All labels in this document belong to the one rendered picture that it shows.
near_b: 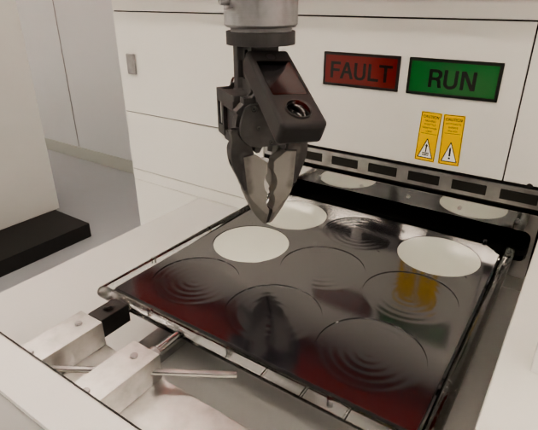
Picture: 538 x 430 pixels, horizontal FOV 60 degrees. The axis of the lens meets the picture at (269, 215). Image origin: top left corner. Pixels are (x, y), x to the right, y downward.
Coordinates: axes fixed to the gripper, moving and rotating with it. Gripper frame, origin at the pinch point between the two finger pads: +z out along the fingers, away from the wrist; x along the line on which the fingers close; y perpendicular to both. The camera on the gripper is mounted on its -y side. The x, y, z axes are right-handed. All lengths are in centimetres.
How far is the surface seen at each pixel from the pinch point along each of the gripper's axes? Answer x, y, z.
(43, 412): 24.0, -20.2, 0.4
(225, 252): 4.0, 4.8, 6.6
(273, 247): -2.1, 3.4, 6.6
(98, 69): -3, 316, 24
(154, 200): 5, 54, 19
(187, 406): 14.4, -15.9, 8.5
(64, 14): 12, 340, -11
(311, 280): -3.1, -5.3, 6.7
